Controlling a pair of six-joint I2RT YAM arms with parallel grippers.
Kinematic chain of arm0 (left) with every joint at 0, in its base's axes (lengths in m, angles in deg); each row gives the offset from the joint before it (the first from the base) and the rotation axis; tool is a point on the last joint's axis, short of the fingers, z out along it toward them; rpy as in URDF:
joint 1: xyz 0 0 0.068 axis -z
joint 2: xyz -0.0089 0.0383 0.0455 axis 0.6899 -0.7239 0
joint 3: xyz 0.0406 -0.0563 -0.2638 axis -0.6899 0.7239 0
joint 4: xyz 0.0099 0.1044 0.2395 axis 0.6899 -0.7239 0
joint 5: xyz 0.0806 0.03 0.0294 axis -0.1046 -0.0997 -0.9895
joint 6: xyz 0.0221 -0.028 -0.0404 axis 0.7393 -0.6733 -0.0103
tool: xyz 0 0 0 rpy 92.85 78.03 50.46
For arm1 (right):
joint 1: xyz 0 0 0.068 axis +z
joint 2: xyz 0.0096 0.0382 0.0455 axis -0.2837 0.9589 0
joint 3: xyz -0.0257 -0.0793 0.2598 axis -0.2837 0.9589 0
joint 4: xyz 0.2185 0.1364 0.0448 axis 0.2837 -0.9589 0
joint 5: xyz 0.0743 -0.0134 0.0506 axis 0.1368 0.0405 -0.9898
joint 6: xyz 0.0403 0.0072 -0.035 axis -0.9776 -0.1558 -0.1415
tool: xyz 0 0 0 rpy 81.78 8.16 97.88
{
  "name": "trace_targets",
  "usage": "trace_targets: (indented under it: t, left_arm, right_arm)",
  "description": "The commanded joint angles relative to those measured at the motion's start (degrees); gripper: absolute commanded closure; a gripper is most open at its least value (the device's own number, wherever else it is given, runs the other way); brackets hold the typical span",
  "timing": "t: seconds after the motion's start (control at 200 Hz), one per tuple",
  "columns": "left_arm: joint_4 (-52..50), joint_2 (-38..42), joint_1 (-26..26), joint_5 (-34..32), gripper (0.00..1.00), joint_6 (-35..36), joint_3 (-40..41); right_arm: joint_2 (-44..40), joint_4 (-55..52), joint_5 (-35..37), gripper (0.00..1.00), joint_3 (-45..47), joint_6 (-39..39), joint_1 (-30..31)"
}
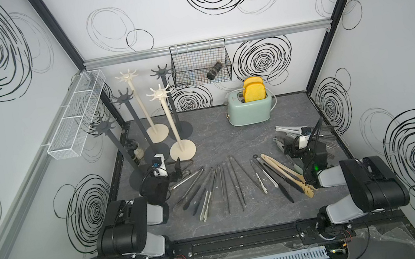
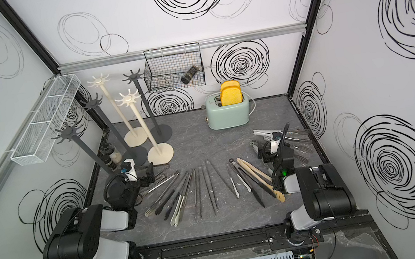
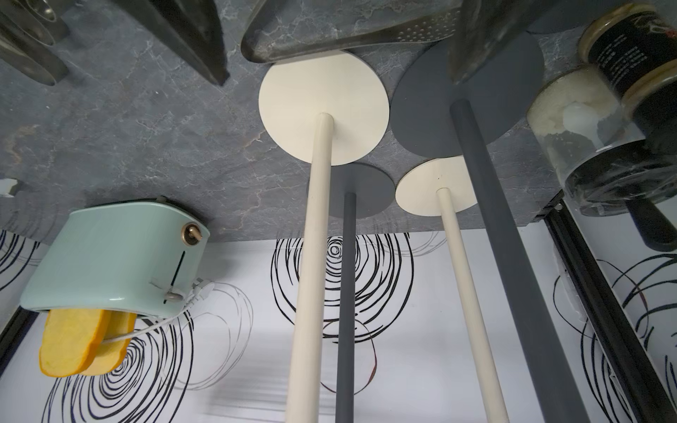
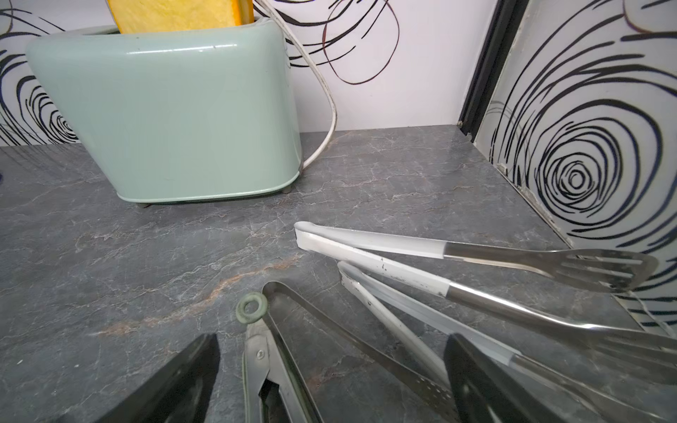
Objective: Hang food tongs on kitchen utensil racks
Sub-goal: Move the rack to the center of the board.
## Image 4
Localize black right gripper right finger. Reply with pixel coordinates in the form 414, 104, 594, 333
444, 333, 562, 423

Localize clear handled steel tongs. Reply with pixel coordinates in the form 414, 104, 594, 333
338, 261, 665, 422

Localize yellow sponge toast slice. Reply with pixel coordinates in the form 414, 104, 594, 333
107, 0, 256, 33

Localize white handled slotted steel tongs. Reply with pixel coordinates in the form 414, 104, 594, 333
294, 221, 676, 384

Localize white toaster power cable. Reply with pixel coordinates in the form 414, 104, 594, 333
253, 0, 339, 171

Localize green ringed steel tongs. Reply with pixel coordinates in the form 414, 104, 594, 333
236, 281, 458, 422

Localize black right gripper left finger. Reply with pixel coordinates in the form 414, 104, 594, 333
99, 333, 220, 422

